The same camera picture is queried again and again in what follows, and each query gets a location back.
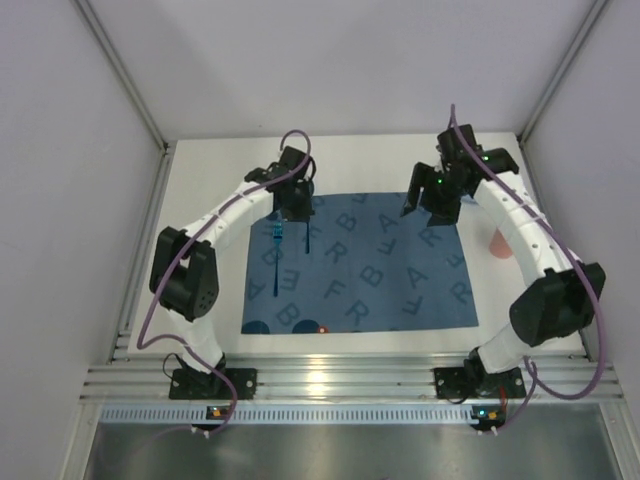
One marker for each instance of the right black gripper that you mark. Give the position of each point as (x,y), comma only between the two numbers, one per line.
(437,201)

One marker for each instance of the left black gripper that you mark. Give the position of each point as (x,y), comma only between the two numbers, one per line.
(295,211)

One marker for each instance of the blue metal fork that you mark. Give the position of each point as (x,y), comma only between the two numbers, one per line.
(277,235)

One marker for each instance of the blue letter-print placemat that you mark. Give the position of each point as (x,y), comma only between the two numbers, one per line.
(369,270)

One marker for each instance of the orange plastic cup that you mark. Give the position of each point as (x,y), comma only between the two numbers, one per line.
(499,247)

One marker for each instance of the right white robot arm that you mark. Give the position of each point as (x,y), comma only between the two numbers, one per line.
(561,294)

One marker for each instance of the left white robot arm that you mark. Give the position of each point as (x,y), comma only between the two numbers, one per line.
(184,276)

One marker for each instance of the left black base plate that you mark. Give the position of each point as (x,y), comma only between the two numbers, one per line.
(189,384)

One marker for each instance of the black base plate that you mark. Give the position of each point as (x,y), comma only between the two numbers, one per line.
(456,385)
(189,384)

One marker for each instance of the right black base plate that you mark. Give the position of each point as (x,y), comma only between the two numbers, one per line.
(456,385)

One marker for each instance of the aluminium mounting rail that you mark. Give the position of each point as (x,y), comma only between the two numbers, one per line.
(312,378)

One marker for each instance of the perforated cable duct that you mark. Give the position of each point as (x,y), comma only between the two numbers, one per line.
(298,414)

